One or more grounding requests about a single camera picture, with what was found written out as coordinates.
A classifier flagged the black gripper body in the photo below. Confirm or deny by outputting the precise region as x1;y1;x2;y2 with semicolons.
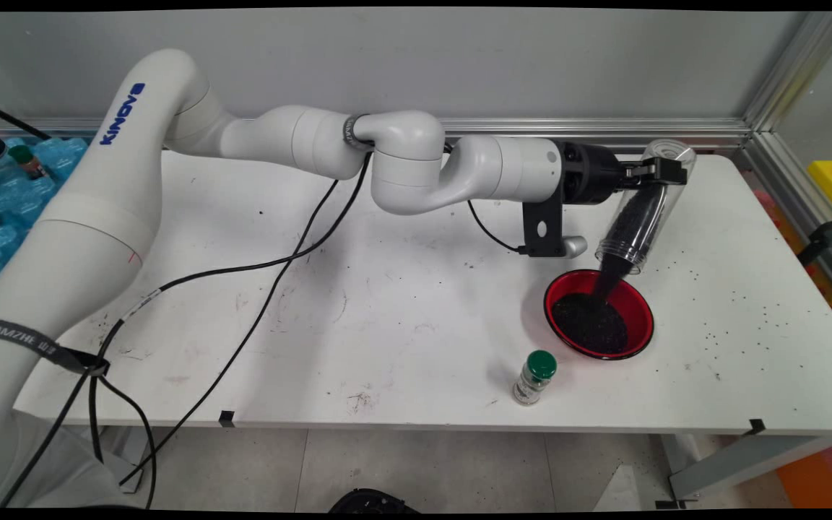
559;141;626;207

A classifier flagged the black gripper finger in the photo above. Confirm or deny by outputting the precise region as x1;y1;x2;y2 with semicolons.
617;157;689;189

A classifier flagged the clear plastic jar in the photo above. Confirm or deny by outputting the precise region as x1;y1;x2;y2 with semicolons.
595;139;697;275

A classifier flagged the black seeds batch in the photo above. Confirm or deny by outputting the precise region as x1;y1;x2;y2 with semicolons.
593;184;670;300

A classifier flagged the red bowl black rim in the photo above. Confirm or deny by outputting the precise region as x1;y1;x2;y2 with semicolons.
544;269;655;361

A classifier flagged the black seed heap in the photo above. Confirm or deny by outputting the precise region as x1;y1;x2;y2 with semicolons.
550;287;629;355

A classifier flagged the black stand clamp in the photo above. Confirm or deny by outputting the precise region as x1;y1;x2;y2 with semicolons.
795;202;832;268

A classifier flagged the green capped spice bottle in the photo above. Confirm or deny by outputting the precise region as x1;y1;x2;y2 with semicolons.
512;350;558;407

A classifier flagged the grey metal table leg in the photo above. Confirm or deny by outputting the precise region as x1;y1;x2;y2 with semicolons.
95;426;153;495
651;433;832;508

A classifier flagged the orange floor panel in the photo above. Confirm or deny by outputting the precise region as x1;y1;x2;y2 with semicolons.
773;437;832;508

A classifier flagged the black round floor object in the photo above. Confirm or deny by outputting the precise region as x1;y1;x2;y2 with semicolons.
328;489;420;514

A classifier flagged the green cap red label bottle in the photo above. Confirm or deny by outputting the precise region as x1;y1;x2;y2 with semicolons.
10;144;47;180

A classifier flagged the blue water bottle pack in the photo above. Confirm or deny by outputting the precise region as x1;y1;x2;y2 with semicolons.
0;137;92;293

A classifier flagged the horizontal aluminium frame rail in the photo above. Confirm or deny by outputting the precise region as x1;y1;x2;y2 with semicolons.
0;118;753;152

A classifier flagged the black camera mounting bracket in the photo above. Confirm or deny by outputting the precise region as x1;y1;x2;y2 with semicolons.
521;199;567;257

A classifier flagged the side aluminium frame rail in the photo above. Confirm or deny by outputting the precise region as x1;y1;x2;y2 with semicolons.
737;130;832;315

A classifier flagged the slanted aluminium frame post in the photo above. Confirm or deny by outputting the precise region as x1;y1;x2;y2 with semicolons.
741;11;832;134

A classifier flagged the dark elbow velcro strap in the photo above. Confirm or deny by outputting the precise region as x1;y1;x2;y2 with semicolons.
344;114;373;151

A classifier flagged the plain black cable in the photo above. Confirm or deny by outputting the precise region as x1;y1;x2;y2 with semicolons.
0;148;532;508

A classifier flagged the black cable white label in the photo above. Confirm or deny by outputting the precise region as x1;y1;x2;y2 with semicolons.
87;148;373;467

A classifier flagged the thin black background cable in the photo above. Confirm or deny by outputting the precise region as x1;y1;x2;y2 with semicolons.
0;97;52;140

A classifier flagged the grey printed velcro strap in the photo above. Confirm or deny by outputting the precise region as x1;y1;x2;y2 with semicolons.
0;316;110;376

